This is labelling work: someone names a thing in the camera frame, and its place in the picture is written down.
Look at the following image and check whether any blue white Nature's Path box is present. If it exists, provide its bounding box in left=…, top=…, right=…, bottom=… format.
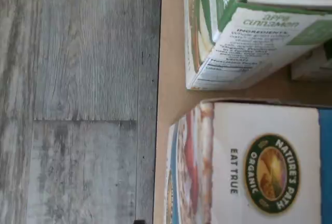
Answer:
left=165, top=99, right=332, bottom=224

